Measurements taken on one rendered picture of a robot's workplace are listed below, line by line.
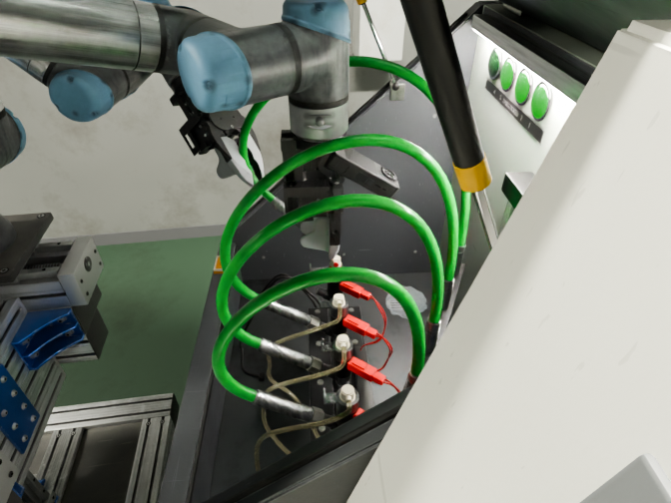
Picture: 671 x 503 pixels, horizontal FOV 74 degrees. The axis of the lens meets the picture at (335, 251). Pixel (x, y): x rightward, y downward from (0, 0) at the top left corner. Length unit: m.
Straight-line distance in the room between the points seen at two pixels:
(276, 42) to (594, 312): 0.40
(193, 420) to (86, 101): 0.51
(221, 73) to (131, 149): 2.13
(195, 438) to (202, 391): 0.08
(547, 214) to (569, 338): 0.06
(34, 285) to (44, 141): 1.66
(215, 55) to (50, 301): 0.77
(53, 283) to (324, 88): 0.74
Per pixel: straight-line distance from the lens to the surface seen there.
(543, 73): 0.63
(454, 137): 0.26
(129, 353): 2.24
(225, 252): 0.60
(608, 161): 0.22
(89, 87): 0.78
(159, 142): 2.54
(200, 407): 0.79
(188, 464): 0.74
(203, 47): 0.48
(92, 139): 2.61
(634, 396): 0.19
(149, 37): 0.58
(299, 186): 0.60
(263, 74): 0.49
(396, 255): 1.13
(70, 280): 1.07
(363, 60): 0.64
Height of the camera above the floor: 1.59
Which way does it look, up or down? 38 degrees down
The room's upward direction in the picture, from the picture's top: straight up
